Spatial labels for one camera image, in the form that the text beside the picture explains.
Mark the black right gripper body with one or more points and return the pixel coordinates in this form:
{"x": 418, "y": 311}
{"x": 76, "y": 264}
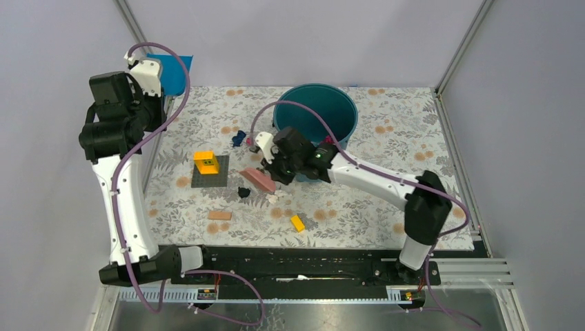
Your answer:
{"x": 283, "y": 168}

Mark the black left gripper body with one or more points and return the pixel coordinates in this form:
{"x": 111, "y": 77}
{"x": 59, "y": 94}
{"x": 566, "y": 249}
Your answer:
{"x": 150, "y": 109}

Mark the pink hand brush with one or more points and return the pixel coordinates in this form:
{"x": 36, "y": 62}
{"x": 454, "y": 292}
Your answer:
{"x": 260, "y": 180}

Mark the blue plastic dustpan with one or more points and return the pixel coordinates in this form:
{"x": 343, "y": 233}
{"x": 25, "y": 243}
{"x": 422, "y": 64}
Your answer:
{"x": 173, "y": 78}

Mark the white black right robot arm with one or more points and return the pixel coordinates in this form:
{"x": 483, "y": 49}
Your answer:
{"x": 421, "y": 198}

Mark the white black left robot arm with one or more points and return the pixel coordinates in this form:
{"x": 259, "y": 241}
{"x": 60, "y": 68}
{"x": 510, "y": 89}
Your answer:
{"x": 111, "y": 138}

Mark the white crumpled paper scrap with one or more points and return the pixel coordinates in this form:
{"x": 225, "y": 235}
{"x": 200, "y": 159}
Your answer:
{"x": 275, "y": 196}

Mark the dark blue paper scrap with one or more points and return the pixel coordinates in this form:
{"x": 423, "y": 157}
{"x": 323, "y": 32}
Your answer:
{"x": 239, "y": 138}

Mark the black crumpled paper scrap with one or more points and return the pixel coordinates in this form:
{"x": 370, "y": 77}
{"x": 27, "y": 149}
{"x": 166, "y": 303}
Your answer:
{"x": 243, "y": 192}

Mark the teal plastic bucket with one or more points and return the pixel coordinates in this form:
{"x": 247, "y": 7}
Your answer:
{"x": 316, "y": 111}

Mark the yellow rectangular block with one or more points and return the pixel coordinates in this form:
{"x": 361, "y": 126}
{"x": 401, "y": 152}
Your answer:
{"x": 297, "y": 223}

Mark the yellow toy brick house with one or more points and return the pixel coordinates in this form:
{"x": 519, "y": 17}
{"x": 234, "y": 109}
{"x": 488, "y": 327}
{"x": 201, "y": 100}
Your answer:
{"x": 206, "y": 162}

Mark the tan wooden block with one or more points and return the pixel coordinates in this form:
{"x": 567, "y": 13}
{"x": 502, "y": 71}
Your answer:
{"x": 220, "y": 215}

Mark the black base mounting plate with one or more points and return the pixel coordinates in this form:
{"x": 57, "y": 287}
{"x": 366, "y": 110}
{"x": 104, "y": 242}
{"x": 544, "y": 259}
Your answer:
{"x": 307, "y": 273}

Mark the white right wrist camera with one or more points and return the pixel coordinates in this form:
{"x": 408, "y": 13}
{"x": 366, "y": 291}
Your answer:
{"x": 264, "y": 143}

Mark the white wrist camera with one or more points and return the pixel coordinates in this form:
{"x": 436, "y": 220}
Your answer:
{"x": 264, "y": 143}
{"x": 147, "y": 72}

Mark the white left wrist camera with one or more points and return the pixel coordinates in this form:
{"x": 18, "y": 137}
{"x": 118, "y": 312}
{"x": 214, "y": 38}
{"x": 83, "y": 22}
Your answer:
{"x": 147, "y": 72}

